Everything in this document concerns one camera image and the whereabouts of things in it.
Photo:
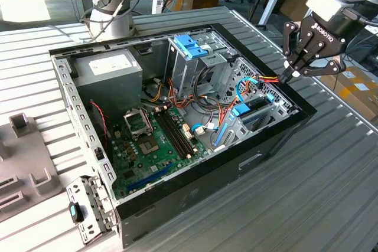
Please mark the blue expansion slot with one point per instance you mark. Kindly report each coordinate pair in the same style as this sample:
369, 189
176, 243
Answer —
150, 176

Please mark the black latch blue mark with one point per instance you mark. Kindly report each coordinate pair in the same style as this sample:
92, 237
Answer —
77, 212

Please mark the perforated metal disk bay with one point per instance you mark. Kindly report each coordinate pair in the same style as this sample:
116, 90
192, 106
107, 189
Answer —
236, 135

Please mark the black open PC case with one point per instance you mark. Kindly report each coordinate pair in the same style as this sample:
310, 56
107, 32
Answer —
206, 181

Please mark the metal optical drive cage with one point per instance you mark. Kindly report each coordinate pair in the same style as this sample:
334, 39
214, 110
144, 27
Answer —
183, 72

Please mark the hinged metal slot bracket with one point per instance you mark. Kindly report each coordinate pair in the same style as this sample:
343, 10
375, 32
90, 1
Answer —
84, 187

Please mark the black RAM slot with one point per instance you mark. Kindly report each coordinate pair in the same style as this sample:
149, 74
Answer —
170, 135
177, 132
173, 134
180, 131

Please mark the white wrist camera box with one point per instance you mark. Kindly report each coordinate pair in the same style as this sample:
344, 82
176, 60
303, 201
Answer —
325, 1

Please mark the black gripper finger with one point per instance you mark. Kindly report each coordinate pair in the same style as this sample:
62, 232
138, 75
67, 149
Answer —
325, 69
290, 39

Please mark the small black case clip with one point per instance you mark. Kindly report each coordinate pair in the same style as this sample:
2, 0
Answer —
99, 153

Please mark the green motherboard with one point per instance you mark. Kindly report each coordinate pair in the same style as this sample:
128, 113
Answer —
138, 169

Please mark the grey power supply unit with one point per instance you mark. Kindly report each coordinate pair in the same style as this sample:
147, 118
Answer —
112, 86

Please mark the brown cardboard sheet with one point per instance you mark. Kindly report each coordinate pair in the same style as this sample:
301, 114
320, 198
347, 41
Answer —
292, 4

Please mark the CPU socket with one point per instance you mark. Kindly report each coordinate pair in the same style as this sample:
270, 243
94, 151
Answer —
147, 147

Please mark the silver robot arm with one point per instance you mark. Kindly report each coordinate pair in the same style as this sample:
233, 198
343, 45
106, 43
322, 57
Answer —
124, 24

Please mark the hard disk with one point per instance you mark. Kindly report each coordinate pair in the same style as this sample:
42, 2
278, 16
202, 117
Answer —
239, 110

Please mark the labelled cardboard box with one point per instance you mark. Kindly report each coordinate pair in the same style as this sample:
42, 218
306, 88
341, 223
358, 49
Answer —
354, 95

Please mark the blue plastic drive latch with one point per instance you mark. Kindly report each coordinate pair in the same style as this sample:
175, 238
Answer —
189, 47

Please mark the grey parts rack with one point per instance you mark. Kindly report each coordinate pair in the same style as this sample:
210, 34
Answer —
26, 157

